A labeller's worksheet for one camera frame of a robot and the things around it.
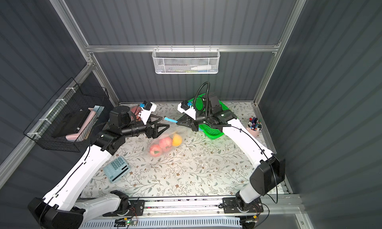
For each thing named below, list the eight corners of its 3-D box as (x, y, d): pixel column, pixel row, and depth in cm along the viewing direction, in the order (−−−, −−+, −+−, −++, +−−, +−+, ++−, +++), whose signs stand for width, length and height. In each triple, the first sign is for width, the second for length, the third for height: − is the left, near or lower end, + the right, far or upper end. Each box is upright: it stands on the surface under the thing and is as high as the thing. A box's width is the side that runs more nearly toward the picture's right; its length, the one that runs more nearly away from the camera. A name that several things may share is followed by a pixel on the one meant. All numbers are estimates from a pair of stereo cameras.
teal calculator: (105, 170, 88) (102, 167, 85) (123, 157, 93) (120, 154, 90) (114, 184, 83) (111, 183, 80) (132, 170, 88) (130, 168, 85)
